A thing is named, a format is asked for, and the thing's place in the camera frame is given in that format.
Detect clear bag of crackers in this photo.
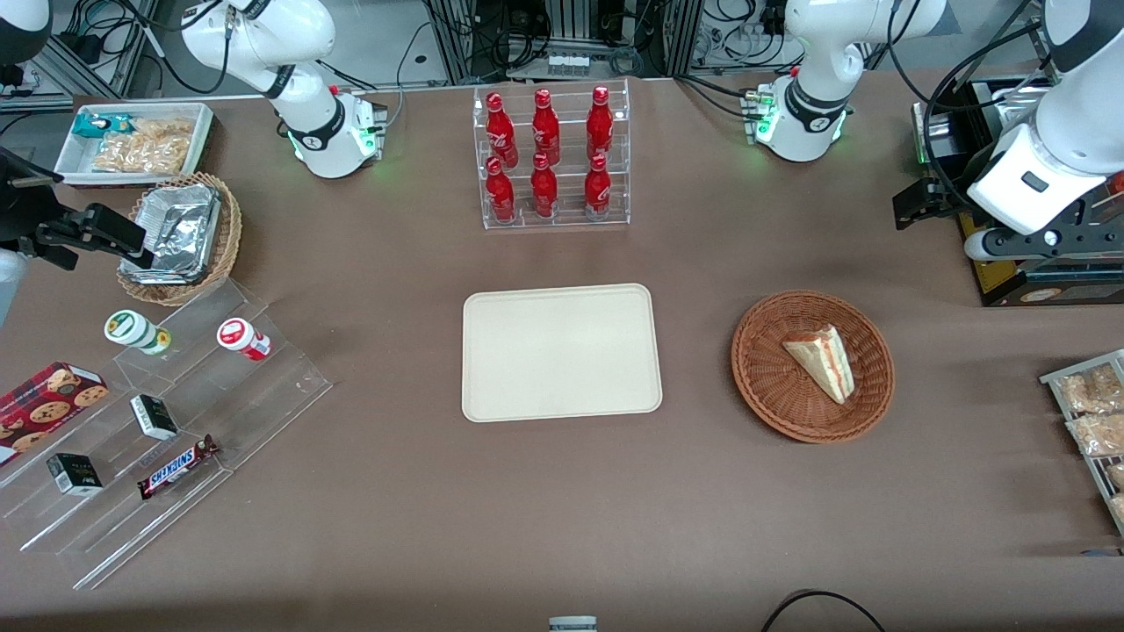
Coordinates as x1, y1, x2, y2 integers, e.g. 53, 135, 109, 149
91, 136, 184, 176
132, 118, 196, 148

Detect white plastic bin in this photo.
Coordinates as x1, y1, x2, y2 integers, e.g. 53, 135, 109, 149
53, 101, 217, 188

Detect clear acrylic stepped shelf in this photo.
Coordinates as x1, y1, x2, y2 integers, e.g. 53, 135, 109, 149
0, 279, 334, 592

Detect clear acrylic bottle rack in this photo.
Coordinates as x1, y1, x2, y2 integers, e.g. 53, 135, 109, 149
472, 79, 631, 232

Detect red white lidded cup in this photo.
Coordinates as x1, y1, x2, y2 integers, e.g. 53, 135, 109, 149
216, 318, 272, 363

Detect red cola bottle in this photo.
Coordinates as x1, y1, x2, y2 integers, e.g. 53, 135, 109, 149
530, 153, 559, 219
583, 154, 613, 219
586, 85, 615, 164
486, 156, 517, 224
531, 88, 561, 168
486, 91, 519, 169

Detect teal snack packet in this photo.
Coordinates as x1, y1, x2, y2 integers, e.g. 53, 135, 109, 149
71, 111, 134, 141

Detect black looped cable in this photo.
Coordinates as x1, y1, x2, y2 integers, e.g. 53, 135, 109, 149
760, 589, 889, 632

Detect stacked aluminium foil containers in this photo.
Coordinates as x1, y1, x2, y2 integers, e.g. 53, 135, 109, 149
121, 182, 222, 285

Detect round dark brown wicker basket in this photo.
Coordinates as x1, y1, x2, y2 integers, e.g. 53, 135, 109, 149
731, 290, 896, 444

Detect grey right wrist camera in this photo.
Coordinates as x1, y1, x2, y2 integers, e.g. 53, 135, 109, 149
0, 250, 27, 327

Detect Snickers chocolate bar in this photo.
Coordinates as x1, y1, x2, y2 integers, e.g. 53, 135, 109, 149
137, 434, 220, 501

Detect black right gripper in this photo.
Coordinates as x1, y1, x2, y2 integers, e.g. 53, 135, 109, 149
0, 147, 155, 271

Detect aluminium profile frame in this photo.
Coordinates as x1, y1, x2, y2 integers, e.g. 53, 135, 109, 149
421, 0, 708, 82

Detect small black carton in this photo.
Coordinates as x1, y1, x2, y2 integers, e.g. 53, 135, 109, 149
46, 451, 104, 499
129, 393, 180, 442

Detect beige rectangular tray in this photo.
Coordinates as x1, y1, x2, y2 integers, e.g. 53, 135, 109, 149
462, 283, 664, 424

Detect triangular wrapped sandwich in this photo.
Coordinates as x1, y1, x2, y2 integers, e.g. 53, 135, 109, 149
782, 324, 855, 406

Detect green white lidded cup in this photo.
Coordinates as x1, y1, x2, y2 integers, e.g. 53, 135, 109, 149
104, 309, 173, 356

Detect light tan wicker basket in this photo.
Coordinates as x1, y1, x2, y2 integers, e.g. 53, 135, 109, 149
117, 171, 243, 307

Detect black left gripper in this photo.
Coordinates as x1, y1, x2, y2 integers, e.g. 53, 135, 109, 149
894, 176, 1124, 262

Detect grey wire rack tray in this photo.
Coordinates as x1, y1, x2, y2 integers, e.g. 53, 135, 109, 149
1040, 348, 1124, 538

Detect red tartan cookie box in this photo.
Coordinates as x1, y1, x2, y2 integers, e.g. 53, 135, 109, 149
0, 361, 112, 468

